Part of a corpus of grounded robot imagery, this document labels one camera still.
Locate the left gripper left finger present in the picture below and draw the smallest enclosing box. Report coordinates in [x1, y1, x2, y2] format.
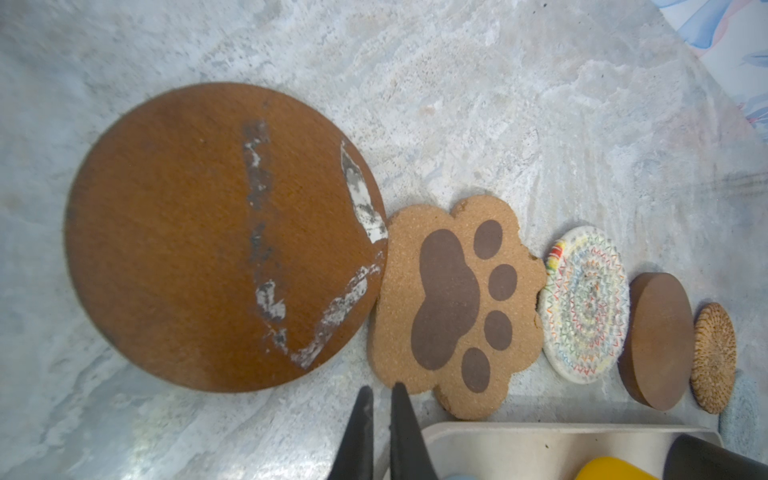
[327, 386, 374, 480]

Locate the plain round wooden coaster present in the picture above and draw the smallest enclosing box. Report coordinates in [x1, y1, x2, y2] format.
[618, 272, 694, 411]

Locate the light blue mug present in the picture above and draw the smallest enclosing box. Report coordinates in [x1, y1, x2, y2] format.
[443, 473, 478, 480]

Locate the scratched dark wooden coaster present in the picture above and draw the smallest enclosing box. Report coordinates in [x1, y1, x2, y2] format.
[64, 83, 388, 393]

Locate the black mug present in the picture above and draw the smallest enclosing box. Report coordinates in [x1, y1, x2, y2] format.
[662, 434, 768, 480]

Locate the multicolour woven rope coaster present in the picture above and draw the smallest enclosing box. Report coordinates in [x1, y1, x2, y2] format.
[537, 225, 630, 384]

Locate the cork paw print coaster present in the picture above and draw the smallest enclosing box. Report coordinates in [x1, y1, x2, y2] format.
[368, 195, 547, 420]

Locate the wicker rattan coaster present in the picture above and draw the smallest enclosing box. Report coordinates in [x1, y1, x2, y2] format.
[690, 303, 737, 415]

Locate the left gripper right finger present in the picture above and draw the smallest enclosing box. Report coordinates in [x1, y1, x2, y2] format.
[390, 382, 438, 480]

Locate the yellow mug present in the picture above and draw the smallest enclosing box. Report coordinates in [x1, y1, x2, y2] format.
[574, 457, 657, 480]

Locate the light blue woven coaster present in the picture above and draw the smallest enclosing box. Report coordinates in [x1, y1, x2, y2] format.
[719, 369, 762, 461]

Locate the beige serving tray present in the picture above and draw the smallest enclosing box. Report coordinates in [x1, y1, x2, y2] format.
[422, 422, 722, 479]

